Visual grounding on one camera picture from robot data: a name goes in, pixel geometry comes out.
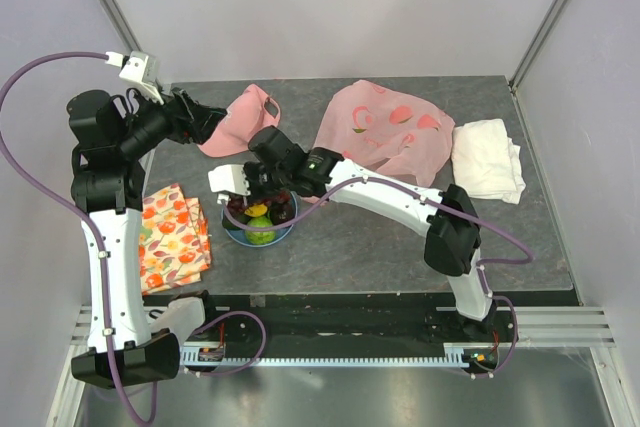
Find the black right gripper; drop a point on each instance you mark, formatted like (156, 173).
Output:
(249, 169)

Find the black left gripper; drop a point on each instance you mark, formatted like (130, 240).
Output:
(188, 120)

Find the fake yellow orange fruit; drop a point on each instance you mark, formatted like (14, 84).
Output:
(256, 210)

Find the fake purple grapes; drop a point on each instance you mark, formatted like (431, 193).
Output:
(278, 213)

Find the fake green custard apple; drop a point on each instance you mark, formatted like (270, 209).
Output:
(261, 237)

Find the pink plastic bag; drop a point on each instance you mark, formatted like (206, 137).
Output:
(392, 133)

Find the fake dark green avocado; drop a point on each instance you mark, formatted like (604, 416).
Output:
(231, 219)

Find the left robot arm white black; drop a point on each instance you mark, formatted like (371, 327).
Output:
(124, 348)

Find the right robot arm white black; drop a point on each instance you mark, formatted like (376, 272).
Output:
(446, 219)

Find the pink baseball cap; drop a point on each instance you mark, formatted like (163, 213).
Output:
(252, 111)

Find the blue plastic bowl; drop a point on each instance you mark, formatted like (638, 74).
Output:
(239, 236)

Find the floral orange folded cloth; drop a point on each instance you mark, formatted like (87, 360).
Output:
(174, 247)

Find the white folded towel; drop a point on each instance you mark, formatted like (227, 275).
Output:
(486, 162)

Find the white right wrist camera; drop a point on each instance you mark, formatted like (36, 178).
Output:
(229, 178)

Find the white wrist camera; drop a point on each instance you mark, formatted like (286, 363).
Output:
(229, 178)
(138, 70)

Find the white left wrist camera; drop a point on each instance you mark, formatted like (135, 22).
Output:
(138, 70)

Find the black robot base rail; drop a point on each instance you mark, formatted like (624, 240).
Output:
(426, 317)

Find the white slotted cable duct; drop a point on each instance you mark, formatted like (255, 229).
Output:
(206, 356)

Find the aluminium frame post right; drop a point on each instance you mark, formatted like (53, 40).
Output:
(540, 38)

